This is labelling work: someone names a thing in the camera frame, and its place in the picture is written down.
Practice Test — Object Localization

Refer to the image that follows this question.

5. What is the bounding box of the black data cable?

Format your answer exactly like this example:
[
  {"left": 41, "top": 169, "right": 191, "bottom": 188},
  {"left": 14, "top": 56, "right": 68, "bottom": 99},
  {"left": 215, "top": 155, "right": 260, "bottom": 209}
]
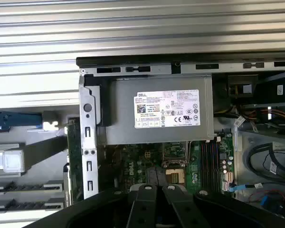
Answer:
[{"left": 248, "top": 141, "right": 285, "bottom": 182}]

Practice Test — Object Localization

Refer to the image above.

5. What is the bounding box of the blue data cable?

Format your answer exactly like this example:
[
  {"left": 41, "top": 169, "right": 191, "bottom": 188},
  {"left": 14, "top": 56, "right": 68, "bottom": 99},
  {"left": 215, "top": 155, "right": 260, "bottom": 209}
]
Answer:
[{"left": 228, "top": 183, "right": 265, "bottom": 191}]

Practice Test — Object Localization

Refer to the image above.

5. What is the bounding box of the CPU socket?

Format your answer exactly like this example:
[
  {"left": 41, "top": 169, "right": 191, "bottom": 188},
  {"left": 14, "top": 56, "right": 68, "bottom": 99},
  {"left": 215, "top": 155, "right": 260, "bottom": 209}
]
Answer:
[{"left": 165, "top": 168, "right": 187, "bottom": 186}]

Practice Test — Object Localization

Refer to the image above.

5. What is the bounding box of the grey parts rack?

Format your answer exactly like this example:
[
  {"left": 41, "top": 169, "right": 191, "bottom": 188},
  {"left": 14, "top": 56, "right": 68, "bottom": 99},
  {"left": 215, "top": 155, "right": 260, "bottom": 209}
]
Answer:
[{"left": 0, "top": 108, "right": 71, "bottom": 216}]

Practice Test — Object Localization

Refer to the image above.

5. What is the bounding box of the silver CPU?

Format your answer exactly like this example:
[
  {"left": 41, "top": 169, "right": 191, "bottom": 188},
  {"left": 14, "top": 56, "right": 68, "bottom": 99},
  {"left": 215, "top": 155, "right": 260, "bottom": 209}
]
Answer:
[{"left": 1, "top": 150, "right": 26, "bottom": 173}]

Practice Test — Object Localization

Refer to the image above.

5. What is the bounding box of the metal socket cover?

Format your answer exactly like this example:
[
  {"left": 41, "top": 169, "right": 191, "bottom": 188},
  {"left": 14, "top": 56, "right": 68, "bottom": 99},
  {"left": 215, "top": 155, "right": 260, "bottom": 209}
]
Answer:
[{"left": 162, "top": 142, "right": 189, "bottom": 167}]

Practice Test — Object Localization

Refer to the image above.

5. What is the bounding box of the orange power wire bundle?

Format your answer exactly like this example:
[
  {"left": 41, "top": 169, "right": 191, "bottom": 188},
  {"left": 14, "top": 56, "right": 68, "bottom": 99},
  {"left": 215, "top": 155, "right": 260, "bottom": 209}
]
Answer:
[{"left": 266, "top": 106, "right": 285, "bottom": 124}]

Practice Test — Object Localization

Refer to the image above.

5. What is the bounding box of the green motherboard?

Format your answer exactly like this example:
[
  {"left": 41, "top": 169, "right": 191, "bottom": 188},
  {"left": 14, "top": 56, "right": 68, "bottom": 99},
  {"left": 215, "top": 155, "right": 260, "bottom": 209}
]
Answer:
[{"left": 97, "top": 133, "right": 236, "bottom": 199}]

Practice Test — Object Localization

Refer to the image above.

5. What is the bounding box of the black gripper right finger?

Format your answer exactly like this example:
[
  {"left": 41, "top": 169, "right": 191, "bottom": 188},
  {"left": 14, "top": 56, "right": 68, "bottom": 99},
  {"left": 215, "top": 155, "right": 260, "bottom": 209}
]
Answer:
[{"left": 158, "top": 167, "right": 285, "bottom": 228}]

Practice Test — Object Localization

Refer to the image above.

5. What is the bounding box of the green graphics card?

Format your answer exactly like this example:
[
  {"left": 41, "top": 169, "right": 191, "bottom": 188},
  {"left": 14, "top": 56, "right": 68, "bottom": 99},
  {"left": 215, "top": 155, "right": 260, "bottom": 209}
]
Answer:
[{"left": 66, "top": 115, "right": 84, "bottom": 206}]

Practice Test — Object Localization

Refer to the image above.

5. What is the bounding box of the blue disk carrier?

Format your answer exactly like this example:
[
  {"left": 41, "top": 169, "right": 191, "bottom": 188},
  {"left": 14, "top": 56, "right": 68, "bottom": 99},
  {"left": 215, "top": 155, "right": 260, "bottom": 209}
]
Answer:
[{"left": 0, "top": 113, "right": 43, "bottom": 131}]

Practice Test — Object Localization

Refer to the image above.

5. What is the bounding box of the black PC case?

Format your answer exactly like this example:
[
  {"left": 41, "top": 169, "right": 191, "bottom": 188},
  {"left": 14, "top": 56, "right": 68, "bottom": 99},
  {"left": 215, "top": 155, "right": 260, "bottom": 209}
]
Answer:
[{"left": 66, "top": 51, "right": 285, "bottom": 207}]

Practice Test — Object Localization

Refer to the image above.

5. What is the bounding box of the grey power supply unit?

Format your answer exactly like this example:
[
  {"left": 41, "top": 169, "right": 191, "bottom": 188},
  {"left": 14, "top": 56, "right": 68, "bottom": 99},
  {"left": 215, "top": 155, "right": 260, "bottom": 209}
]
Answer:
[{"left": 97, "top": 75, "right": 216, "bottom": 145}]

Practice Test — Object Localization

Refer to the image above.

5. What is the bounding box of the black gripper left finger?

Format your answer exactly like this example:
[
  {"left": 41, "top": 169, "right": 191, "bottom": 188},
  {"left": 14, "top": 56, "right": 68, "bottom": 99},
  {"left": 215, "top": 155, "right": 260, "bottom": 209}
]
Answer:
[{"left": 23, "top": 167, "right": 160, "bottom": 228}]

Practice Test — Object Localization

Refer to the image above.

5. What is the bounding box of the black RAM slot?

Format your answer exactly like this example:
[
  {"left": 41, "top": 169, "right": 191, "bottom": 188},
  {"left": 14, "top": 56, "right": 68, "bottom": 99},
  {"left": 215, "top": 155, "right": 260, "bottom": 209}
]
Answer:
[
  {"left": 200, "top": 140, "right": 205, "bottom": 189},
  {"left": 214, "top": 140, "right": 220, "bottom": 189},
  {"left": 209, "top": 140, "right": 215, "bottom": 189},
  {"left": 204, "top": 140, "right": 209, "bottom": 189}
]

